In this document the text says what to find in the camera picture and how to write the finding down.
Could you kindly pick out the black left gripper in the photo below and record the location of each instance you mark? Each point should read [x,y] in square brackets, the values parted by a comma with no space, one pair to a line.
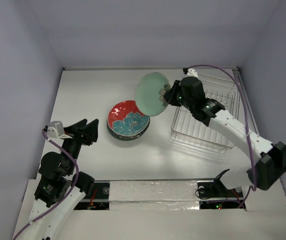
[87,135]

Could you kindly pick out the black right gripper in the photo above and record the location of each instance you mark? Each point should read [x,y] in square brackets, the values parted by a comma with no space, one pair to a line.
[172,92]

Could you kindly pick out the light green flower plate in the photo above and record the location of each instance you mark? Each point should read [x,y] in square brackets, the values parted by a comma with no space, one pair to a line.
[149,94]

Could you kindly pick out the red plate blue flower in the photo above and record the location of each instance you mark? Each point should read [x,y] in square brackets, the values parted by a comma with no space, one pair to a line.
[125,119]

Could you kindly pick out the blue floral white plate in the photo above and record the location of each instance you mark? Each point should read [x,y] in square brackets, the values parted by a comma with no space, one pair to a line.
[128,136]

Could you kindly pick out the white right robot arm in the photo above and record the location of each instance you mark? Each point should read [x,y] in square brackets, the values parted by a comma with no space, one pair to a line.
[267,160]

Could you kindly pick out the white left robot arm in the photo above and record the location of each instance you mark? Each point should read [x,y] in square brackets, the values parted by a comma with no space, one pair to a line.
[62,185]

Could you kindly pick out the foil covered front bar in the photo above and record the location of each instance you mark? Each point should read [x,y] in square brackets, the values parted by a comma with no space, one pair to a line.
[153,195]

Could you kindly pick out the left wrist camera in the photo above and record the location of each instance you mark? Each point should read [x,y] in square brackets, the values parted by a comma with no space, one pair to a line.
[55,130]

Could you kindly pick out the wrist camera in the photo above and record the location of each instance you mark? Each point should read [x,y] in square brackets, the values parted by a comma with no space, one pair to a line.
[191,72]
[55,130]

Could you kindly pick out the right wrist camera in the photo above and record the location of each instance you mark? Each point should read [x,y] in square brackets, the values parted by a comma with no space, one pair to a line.
[191,72]

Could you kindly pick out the metal wire dish rack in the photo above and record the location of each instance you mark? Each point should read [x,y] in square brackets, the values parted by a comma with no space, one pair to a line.
[193,129]

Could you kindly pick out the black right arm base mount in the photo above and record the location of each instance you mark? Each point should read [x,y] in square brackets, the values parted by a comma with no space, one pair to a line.
[214,189]

